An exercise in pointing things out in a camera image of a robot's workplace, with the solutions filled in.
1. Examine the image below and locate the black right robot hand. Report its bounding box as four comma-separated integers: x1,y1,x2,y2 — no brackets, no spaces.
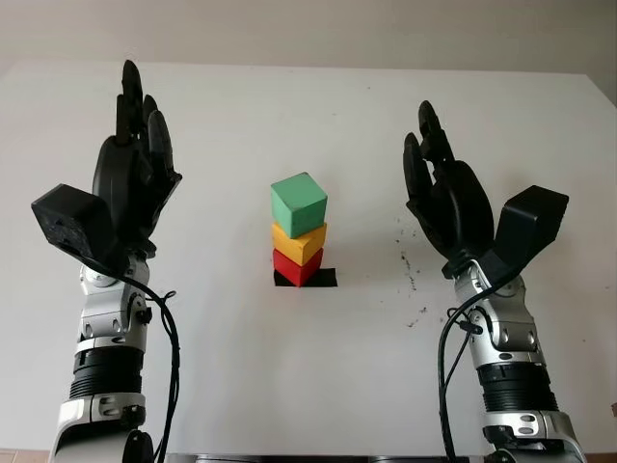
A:
402,99,496,280

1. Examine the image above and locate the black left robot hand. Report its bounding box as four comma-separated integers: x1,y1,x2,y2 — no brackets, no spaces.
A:
91,59,183,261

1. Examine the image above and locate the green cube block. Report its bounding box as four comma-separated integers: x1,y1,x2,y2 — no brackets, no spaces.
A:
270,172,329,240

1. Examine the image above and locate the yellow cube block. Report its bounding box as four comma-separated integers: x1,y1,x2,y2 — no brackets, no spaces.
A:
271,221,328,267

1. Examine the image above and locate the red cube block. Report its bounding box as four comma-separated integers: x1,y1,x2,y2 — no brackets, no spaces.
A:
272,247,324,289

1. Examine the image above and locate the black tape patch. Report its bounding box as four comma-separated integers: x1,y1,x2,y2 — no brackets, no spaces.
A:
273,266,337,289

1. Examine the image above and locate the dark robot torso edge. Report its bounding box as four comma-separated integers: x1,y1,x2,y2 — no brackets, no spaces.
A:
192,452,471,463

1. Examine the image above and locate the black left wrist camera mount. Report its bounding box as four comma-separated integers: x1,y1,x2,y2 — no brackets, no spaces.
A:
31,183,121,272

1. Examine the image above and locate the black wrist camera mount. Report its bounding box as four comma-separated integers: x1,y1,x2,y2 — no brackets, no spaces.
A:
31,183,121,272
484,185,570,286

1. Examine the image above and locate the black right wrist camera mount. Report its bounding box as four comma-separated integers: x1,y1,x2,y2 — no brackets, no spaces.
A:
484,185,570,286

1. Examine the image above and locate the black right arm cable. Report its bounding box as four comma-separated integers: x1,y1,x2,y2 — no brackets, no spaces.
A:
436,274,527,463

